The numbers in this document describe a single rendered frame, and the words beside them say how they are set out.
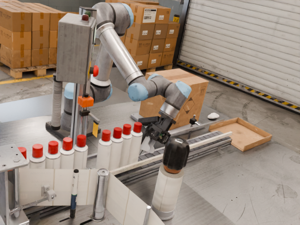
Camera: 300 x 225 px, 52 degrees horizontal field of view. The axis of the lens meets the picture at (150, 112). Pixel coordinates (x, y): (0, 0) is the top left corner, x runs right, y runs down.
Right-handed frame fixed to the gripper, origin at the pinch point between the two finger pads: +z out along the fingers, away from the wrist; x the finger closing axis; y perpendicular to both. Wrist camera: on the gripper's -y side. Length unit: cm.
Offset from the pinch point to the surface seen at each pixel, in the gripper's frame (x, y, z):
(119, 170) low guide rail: -10.4, 4.7, 8.9
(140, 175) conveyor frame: 2.1, 5.9, 8.1
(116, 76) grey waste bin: 142, -206, -23
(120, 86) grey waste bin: 156, -206, -15
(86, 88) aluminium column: -32.7, -11.7, -13.0
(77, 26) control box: -56, 0, -29
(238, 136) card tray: 74, 1, -31
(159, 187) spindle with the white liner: -16.2, 28.2, 1.6
